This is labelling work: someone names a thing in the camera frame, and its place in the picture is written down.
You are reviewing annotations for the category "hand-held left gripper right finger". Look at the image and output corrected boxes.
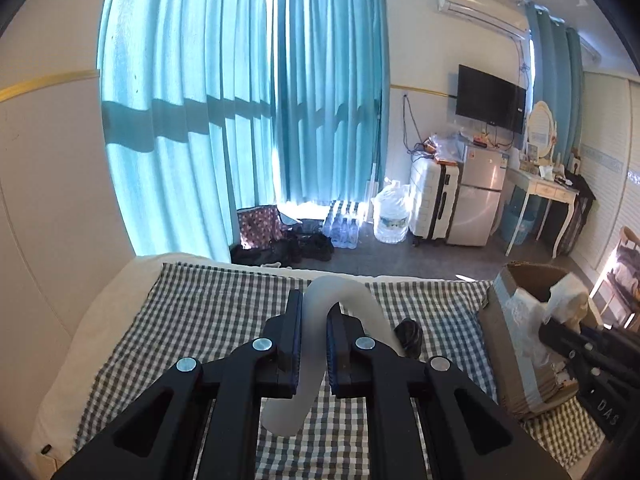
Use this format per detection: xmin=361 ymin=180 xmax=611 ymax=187
xmin=326 ymin=305 xmax=573 ymax=480

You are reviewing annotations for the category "white oval mirror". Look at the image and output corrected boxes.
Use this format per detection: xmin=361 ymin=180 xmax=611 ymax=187
xmin=525 ymin=101 xmax=557 ymax=161

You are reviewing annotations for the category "white slatted wardrobe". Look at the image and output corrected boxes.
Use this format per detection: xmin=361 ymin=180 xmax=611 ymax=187
xmin=565 ymin=70 xmax=640 ymax=281

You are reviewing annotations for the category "white suitcase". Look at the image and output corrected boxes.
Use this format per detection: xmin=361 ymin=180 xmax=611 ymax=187
xmin=409 ymin=157 xmax=461 ymax=247

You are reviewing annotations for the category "dark hanging bag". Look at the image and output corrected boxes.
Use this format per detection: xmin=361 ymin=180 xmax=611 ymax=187
xmin=555 ymin=170 xmax=596 ymax=256

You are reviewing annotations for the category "white air conditioner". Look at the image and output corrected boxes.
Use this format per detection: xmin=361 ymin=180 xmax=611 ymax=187
xmin=434 ymin=0 xmax=531 ymax=41

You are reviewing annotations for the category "wooden chair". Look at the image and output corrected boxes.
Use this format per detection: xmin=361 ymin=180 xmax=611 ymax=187
xmin=590 ymin=227 xmax=640 ymax=326

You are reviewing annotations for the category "pile of dark shoes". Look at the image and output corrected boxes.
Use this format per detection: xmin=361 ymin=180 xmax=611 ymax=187
xmin=232 ymin=232 xmax=333 ymax=268

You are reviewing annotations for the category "wide teal window curtain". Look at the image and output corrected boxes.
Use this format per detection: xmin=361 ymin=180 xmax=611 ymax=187
xmin=100 ymin=0 xmax=278 ymax=261

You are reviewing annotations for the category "dark wall cable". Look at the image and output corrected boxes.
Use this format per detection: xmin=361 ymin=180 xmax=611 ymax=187
xmin=402 ymin=92 xmax=426 ymax=153

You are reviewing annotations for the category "brown cardboard box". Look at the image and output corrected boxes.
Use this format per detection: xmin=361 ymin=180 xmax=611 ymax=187
xmin=477 ymin=261 xmax=608 ymax=418

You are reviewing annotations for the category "teal curtain beside wardrobe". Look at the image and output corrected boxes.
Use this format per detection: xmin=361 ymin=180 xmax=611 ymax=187
xmin=524 ymin=4 xmax=585 ymax=153

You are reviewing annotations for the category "large clear water jug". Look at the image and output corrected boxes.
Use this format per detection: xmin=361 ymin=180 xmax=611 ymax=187
xmin=372 ymin=179 xmax=412 ymax=245

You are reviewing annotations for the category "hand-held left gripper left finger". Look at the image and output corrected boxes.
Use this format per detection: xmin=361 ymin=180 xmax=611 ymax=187
xmin=50 ymin=289 xmax=305 ymax=480

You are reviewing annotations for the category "white bent foam tube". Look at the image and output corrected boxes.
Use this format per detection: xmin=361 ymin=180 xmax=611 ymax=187
xmin=261 ymin=274 xmax=407 ymax=438

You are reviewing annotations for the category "silver mini fridge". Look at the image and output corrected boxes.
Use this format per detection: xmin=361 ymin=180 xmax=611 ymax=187
xmin=446 ymin=142 xmax=510 ymax=247

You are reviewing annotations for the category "white dressing table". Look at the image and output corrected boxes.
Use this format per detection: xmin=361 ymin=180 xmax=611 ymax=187
xmin=505 ymin=162 xmax=581 ymax=258

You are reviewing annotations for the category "blue plastic basket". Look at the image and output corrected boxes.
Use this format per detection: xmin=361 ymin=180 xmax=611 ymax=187
xmin=500 ymin=205 xmax=533 ymax=246

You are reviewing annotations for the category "black wall television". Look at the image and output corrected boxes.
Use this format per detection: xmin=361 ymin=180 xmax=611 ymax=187
xmin=455 ymin=64 xmax=528 ymax=135

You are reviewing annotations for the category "narrow teal window curtain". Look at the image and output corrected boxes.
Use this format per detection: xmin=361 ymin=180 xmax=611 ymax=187
xmin=272 ymin=0 xmax=392 ymax=208

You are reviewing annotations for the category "pack of water bottles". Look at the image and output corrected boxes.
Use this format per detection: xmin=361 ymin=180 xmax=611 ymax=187
xmin=321 ymin=200 xmax=373 ymax=250

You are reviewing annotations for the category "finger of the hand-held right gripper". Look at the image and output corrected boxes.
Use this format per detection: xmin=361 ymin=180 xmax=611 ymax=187
xmin=537 ymin=317 xmax=603 ymax=376

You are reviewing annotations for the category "dotted dark fabric bag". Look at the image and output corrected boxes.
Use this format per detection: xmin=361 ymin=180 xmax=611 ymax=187
xmin=236 ymin=205 xmax=286 ymax=251

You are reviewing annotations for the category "clear plastic bag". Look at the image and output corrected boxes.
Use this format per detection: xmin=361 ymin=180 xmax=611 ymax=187
xmin=427 ymin=132 xmax=468 ymax=158

